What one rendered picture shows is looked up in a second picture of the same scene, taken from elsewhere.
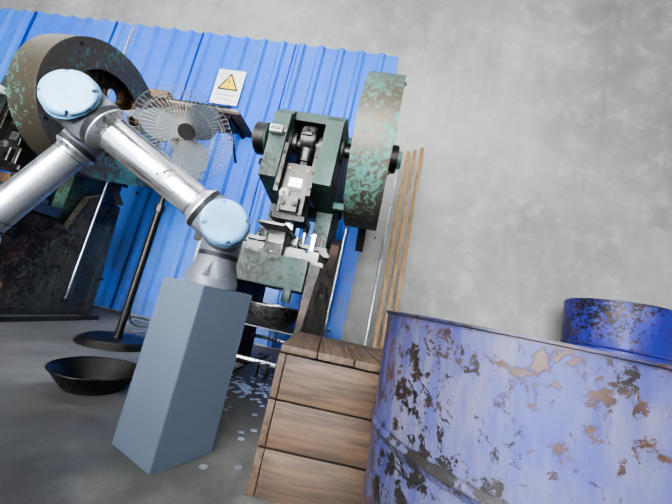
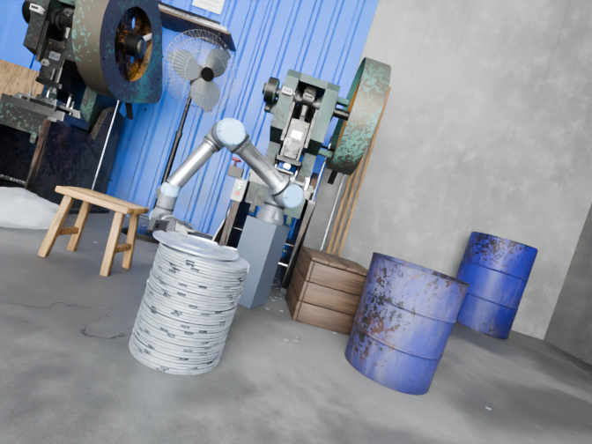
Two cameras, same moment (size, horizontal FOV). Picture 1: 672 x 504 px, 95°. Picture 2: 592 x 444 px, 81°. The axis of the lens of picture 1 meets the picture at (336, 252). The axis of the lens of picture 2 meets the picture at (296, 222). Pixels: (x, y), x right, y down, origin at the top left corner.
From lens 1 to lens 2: 107 cm
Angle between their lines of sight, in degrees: 15
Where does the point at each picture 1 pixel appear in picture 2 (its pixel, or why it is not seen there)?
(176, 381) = (262, 270)
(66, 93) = (233, 133)
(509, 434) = (407, 291)
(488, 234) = (429, 172)
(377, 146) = (364, 129)
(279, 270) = not seen: hidden behind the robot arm
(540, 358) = (418, 275)
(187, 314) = (266, 238)
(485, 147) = (442, 93)
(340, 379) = (338, 275)
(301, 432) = (319, 296)
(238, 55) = not seen: outside the picture
